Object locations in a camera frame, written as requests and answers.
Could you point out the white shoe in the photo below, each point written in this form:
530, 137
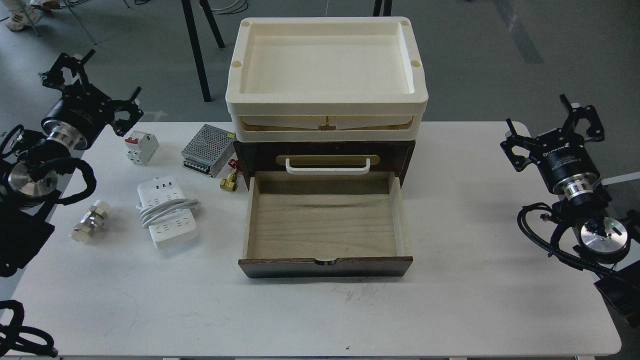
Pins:
21, 15

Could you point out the metal mesh power supply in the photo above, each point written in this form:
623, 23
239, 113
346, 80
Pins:
209, 150

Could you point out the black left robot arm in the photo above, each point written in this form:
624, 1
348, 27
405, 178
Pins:
37, 168

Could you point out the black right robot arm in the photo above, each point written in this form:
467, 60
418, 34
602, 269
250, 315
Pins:
576, 229

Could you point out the brass valve red handle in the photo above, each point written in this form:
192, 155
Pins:
230, 183

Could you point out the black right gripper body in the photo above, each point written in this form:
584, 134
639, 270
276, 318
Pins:
563, 162

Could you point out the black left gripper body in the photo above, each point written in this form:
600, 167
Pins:
87, 113

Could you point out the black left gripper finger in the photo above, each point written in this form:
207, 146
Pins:
121, 126
54, 77

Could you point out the white red circuit breaker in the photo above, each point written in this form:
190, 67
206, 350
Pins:
141, 147

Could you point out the white power strip with cable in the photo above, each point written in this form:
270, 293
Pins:
166, 212

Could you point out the silver white pipe fitting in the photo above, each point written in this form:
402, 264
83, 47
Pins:
93, 219

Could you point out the open wooden drawer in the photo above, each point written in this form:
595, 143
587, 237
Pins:
310, 226

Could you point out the cream plastic tray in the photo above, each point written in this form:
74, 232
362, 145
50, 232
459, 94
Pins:
322, 79

